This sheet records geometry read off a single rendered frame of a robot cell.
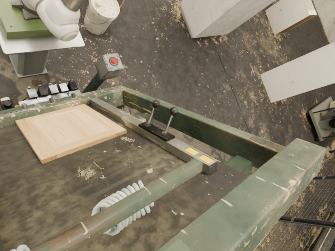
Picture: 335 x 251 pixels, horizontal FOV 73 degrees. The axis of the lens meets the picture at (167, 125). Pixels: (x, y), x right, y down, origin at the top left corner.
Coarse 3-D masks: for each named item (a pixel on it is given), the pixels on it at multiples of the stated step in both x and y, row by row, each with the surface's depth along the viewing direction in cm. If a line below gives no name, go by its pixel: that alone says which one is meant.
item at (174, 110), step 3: (171, 108) 93; (174, 108) 93; (171, 111) 92; (174, 111) 92; (177, 111) 93; (171, 114) 93; (174, 114) 93; (171, 117) 94; (168, 123) 94; (168, 126) 94; (165, 129) 95; (162, 132) 95; (165, 132) 94; (165, 135) 93
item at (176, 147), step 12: (96, 108) 137; (108, 108) 126; (120, 120) 117; (132, 120) 111; (144, 132) 102; (168, 144) 90; (180, 144) 89; (180, 156) 87; (192, 156) 81; (204, 168) 78; (216, 168) 80
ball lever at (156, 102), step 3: (153, 102) 101; (156, 102) 101; (159, 102) 102; (153, 105) 101; (156, 105) 101; (159, 105) 102; (153, 108) 102; (156, 108) 102; (153, 111) 102; (150, 117) 102; (150, 120) 102; (147, 123) 103; (147, 126) 102
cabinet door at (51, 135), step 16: (64, 112) 127; (80, 112) 128; (96, 112) 126; (32, 128) 108; (48, 128) 109; (64, 128) 109; (80, 128) 108; (96, 128) 108; (112, 128) 107; (32, 144) 95; (48, 144) 94; (64, 144) 94; (80, 144) 94; (48, 160) 86
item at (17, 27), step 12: (0, 0) 131; (12, 0) 135; (0, 12) 130; (12, 12) 133; (12, 24) 132; (24, 24) 135; (36, 24) 139; (12, 36) 135; (24, 36) 140; (36, 36) 145
